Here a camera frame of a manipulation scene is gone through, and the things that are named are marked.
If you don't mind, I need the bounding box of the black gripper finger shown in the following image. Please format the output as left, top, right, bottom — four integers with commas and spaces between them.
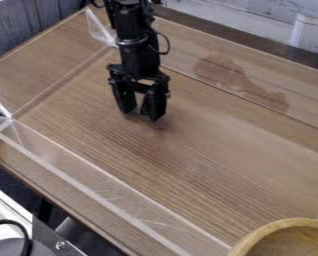
109, 79, 136, 114
140, 87, 167, 121

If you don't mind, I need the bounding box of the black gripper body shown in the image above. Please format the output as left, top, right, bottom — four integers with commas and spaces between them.
106, 64, 169, 95

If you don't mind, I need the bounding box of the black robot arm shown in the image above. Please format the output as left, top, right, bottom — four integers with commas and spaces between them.
102, 0, 169, 121

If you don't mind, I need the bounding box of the brown wooden bowl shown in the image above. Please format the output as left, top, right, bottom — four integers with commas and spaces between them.
227, 218, 318, 256

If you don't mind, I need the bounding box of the clear acrylic table barrier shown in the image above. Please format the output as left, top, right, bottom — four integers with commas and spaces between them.
0, 9, 318, 256

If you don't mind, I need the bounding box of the white container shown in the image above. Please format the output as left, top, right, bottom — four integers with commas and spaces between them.
290, 13, 318, 53

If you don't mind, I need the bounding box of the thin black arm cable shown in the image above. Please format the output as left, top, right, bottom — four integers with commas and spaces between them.
148, 31, 172, 56

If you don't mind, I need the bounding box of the grey metal bracket with screw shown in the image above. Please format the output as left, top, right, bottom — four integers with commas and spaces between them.
30, 216, 88, 256

